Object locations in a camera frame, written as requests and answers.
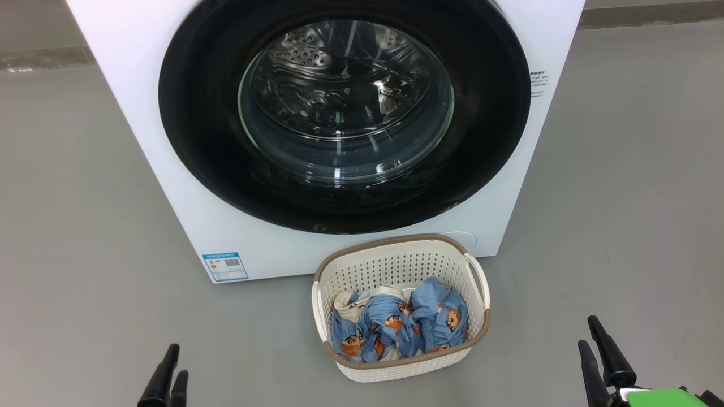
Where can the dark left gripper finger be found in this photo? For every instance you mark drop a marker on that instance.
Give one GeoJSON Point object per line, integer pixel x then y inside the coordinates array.
{"type": "Point", "coordinates": [161, 384]}
{"type": "Point", "coordinates": [180, 393]}

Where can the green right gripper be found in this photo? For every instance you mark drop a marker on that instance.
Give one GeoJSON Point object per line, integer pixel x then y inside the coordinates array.
{"type": "Point", "coordinates": [662, 398]}

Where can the blue cartoon print garment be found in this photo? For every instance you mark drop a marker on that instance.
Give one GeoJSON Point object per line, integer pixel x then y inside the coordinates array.
{"type": "Point", "coordinates": [438, 316]}
{"type": "Point", "coordinates": [379, 333]}

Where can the black round glass washer door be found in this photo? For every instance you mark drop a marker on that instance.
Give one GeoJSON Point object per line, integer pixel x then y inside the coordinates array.
{"type": "Point", "coordinates": [198, 141]}

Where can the white front-load washing machine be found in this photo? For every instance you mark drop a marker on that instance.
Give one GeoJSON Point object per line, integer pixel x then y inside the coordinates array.
{"type": "Point", "coordinates": [141, 85]}

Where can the stainless steel washing machine drum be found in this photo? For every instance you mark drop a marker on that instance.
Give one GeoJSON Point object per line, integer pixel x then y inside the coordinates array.
{"type": "Point", "coordinates": [339, 96]}

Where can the blue energy label sticker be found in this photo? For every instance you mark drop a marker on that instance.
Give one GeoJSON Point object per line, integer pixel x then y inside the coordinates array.
{"type": "Point", "coordinates": [225, 267]}

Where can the round drain filter cover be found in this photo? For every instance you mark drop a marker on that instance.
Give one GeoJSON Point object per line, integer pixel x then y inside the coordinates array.
{"type": "Point", "coordinates": [465, 238]}

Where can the cream perforated plastic laundry basket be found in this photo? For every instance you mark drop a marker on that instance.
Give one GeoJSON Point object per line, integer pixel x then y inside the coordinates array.
{"type": "Point", "coordinates": [396, 263]}

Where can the black text warning sticker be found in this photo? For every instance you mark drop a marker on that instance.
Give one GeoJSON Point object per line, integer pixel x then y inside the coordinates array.
{"type": "Point", "coordinates": [539, 83]}

